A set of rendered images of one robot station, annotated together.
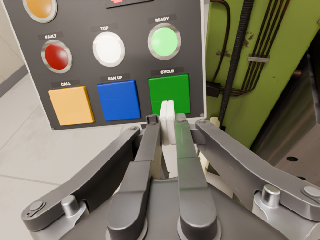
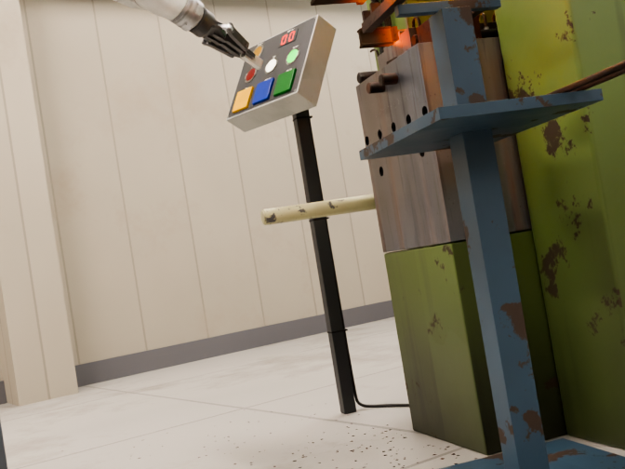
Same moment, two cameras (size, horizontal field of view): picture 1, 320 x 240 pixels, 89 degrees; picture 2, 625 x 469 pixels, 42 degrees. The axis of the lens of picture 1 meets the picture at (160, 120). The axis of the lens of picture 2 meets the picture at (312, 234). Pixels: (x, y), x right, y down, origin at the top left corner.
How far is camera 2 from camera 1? 2.34 m
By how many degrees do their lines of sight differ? 61
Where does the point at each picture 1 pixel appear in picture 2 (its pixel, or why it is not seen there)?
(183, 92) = (289, 77)
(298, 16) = not seen: hidden behind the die
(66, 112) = (238, 102)
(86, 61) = (260, 73)
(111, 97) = (259, 88)
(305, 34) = not seen: hidden behind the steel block
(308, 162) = (371, 136)
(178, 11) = (302, 41)
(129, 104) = (265, 90)
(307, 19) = not seen: hidden behind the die
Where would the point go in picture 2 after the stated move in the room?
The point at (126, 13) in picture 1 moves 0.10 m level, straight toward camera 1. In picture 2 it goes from (284, 47) to (264, 44)
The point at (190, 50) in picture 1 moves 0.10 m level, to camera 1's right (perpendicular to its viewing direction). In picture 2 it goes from (300, 57) to (327, 47)
